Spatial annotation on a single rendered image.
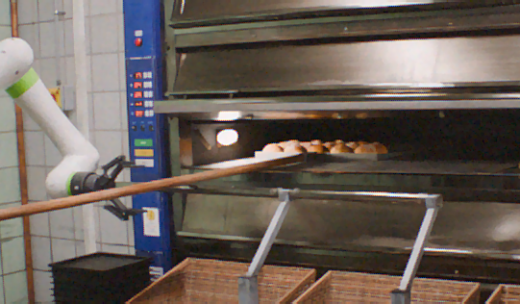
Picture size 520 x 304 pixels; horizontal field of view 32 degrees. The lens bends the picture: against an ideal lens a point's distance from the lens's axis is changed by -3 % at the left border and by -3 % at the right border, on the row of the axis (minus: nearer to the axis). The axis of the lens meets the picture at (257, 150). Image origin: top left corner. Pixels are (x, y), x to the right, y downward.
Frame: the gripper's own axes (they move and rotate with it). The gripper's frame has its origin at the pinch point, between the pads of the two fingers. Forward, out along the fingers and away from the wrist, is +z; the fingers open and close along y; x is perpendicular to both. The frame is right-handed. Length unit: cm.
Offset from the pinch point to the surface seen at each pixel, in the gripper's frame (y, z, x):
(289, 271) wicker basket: 35, 16, -57
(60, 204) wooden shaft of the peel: 0.0, 1.8, 35.5
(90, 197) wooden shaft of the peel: -0.3, 1.7, 23.3
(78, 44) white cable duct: -48, -83, -58
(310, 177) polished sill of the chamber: 2, 23, -60
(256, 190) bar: 2.3, 26.6, -22.6
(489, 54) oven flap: -37, 88, -61
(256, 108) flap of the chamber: -22, 12, -45
